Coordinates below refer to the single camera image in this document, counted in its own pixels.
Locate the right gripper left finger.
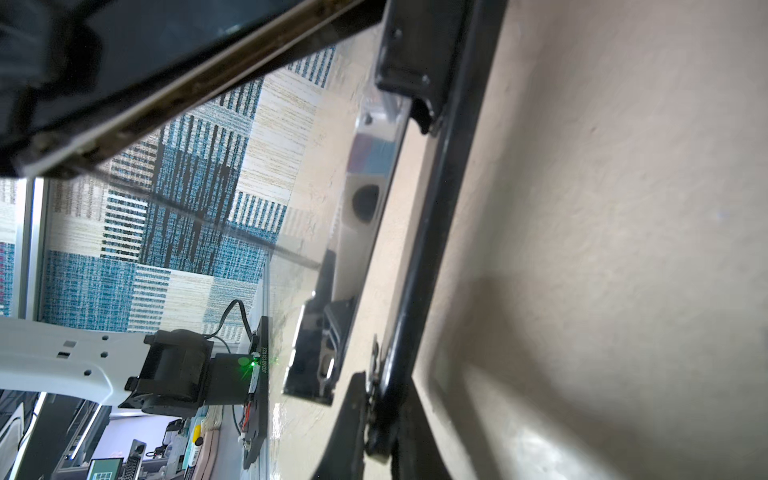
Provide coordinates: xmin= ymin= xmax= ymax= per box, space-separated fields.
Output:
xmin=312 ymin=372 xmax=369 ymax=480

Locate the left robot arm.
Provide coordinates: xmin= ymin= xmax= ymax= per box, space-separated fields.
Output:
xmin=1 ymin=318 xmax=258 ymax=418

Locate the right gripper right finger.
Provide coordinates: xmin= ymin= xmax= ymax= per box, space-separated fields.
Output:
xmin=391 ymin=383 xmax=451 ymax=480

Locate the grey silver stapler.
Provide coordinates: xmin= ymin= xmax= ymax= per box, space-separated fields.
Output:
xmin=283 ymin=1 xmax=506 ymax=459

